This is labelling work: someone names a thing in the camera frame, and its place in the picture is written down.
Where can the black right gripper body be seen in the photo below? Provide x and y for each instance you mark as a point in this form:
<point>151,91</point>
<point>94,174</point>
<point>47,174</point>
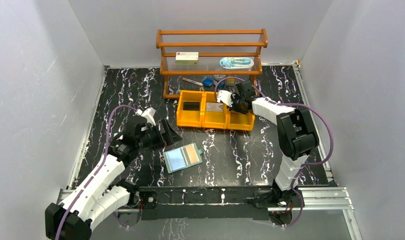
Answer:
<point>240,106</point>

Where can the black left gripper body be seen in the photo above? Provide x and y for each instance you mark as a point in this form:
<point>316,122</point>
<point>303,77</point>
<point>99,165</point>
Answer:
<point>163,133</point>

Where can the green card holder wallet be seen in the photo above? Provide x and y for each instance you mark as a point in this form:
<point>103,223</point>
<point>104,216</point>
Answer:
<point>174,159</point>

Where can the orange three-compartment bin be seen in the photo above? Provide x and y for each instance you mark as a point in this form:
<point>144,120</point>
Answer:
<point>226,120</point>

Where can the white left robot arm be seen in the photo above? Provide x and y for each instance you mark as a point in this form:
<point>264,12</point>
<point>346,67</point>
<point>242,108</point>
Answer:
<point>98,196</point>

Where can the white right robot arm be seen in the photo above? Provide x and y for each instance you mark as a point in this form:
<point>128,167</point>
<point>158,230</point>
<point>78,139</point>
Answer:
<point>296,131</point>

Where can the silver card in bin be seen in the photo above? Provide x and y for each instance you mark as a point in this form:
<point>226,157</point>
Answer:
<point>214,107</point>

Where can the black card in bin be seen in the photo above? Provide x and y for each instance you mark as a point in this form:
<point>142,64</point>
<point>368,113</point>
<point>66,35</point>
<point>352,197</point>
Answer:
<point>191,106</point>

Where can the round blue white tin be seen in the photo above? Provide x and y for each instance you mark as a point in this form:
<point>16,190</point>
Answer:
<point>217,78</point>

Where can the small blue object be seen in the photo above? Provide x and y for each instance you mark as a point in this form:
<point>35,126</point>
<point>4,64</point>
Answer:
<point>207,82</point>

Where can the blue oval packaged item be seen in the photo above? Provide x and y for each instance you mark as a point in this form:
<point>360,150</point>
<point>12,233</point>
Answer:
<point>236,62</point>

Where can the brown white marker pen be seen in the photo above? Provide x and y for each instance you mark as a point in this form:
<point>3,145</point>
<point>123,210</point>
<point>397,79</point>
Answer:
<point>192,81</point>

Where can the white red box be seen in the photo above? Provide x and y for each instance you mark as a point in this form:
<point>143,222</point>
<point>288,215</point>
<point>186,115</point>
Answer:
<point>187,58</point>

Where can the wooden shelf rack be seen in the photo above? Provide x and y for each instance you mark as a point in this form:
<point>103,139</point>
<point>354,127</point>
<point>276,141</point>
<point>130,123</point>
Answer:
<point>211,46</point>

